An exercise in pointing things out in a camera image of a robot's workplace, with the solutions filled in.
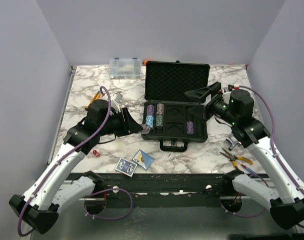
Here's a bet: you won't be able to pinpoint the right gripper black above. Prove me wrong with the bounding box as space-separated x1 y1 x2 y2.
185 81 239 125

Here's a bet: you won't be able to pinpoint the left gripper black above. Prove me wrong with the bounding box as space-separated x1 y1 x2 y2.
99 107 143 137

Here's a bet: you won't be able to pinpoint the blue tan 10 chip stack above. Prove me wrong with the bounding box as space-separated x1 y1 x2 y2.
140 123 152 134

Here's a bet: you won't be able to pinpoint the purple 500 chip stack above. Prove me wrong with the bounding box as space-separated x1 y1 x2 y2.
186 121 194 135

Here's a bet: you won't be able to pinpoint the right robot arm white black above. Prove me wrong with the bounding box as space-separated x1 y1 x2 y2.
185 82 304 230

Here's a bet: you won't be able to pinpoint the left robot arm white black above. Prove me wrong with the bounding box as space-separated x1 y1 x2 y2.
9 99 144 234

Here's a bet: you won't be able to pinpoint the black poker set case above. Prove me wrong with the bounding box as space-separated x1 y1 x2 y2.
142 61 210 153

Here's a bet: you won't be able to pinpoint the light blue chip stack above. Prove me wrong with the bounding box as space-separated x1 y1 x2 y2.
145 115 154 129

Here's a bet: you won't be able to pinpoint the purple chip stack back left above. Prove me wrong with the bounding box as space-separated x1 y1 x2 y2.
147 104 155 116

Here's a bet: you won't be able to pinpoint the dark green chip stack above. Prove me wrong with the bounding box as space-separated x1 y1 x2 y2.
155 114 164 129

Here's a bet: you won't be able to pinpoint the ace of spades card deck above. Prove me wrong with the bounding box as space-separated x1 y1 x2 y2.
132 150 154 170

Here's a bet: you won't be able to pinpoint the blue back card deck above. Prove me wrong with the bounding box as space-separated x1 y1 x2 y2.
115 158 138 177

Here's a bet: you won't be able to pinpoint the red dice pair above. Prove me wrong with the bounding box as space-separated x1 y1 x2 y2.
92 149 101 158

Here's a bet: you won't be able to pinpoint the silver metal clamp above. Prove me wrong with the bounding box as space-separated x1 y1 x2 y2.
225 133 242 151

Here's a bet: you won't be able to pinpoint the yellow black utility knife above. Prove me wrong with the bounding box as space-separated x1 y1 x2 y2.
85 91 101 111

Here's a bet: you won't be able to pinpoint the clear plastic organizer box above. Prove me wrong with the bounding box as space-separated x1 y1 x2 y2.
109 58 142 79

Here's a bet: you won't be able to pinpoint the red blue screwdriver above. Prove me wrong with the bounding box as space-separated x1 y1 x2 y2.
241 164 257 176

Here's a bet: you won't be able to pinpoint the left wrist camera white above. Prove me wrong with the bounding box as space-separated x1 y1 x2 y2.
111 92 123 113

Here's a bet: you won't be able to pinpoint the yellow handled pliers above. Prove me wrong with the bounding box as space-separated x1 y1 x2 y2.
220 148 253 170

